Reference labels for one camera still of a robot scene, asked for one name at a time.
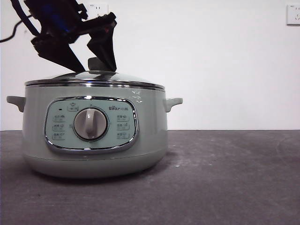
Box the thick black cable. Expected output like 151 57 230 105
10 0 41 36

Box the glass lid with green knob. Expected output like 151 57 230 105
24 57 165 91

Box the white wall socket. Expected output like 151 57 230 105
286 4 300 26
89 3 109 18

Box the thin black cable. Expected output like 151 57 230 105
0 15 31 43

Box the sage green electric cooking pot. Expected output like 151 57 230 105
6 84 183 180

